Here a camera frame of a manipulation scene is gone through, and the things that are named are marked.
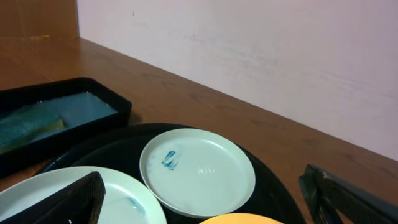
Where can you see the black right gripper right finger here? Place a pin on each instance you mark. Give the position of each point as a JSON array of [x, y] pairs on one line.
[[327, 195]]

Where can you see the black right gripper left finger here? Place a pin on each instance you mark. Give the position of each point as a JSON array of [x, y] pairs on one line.
[[79, 202]]

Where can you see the mint plate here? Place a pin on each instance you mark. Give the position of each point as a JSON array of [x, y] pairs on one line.
[[197, 173], [126, 199]]

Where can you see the yellow plate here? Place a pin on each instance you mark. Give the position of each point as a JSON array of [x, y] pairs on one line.
[[240, 218]]

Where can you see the green yellow sponge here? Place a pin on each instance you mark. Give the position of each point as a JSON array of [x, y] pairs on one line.
[[24, 124]]

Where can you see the mint plate at tray back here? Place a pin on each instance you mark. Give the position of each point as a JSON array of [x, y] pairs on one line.
[[197, 173]]

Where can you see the black rectangular water tub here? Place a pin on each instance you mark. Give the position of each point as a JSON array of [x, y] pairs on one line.
[[86, 107]]

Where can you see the brown cardboard box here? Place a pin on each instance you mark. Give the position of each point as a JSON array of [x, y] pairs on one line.
[[39, 19]]

